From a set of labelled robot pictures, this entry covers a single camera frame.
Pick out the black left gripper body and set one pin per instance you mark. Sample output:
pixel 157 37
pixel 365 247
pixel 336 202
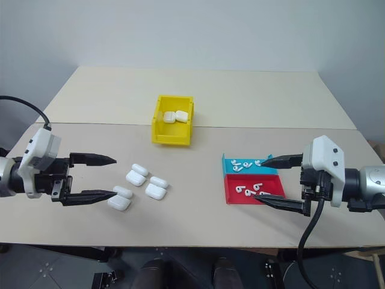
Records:
pixel 45 180

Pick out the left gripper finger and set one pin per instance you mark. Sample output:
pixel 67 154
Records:
pixel 87 197
pixel 90 159

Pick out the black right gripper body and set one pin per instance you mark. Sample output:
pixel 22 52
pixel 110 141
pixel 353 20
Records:
pixel 309 183

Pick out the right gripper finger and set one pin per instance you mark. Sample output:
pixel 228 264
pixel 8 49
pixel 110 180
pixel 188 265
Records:
pixel 285 203
pixel 285 161

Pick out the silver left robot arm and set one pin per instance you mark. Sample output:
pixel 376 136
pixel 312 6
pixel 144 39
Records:
pixel 4 178

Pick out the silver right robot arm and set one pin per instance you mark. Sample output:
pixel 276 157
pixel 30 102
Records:
pixel 373 180

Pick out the yellow plastic bin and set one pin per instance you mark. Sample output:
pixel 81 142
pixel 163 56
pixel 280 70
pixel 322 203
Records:
pixel 171 135

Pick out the white wireless earbud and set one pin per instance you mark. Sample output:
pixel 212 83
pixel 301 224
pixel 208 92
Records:
pixel 234 162
pixel 247 165
pixel 264 193
pixel 238 169
pixel 239 189
pixel 249 192
pixel 257 186
pixel 257 163

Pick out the blue plastic tray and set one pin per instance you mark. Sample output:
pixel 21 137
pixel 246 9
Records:
pixel 240 172

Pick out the red plastic tray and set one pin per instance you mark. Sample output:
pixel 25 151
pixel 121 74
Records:
pixel 234 198

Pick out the black metal base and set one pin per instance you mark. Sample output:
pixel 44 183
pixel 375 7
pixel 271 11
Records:
pixel 106 280
pixel 273 275

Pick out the dark rounded shape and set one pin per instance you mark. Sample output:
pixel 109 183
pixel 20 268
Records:
pixel 224 272
pixel 153 274

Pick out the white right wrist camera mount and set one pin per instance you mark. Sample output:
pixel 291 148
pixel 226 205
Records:
pixel 323 153

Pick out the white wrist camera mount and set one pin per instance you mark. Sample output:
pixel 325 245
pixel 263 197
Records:
pixel 40 147
pixel 323 153

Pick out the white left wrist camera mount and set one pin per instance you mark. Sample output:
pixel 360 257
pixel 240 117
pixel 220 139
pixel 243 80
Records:
pixel 40 147

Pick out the black table frame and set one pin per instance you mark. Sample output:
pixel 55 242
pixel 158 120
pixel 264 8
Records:
pixel 75 253

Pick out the light wooden frame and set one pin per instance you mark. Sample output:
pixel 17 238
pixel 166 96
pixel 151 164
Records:
pixel 376 262

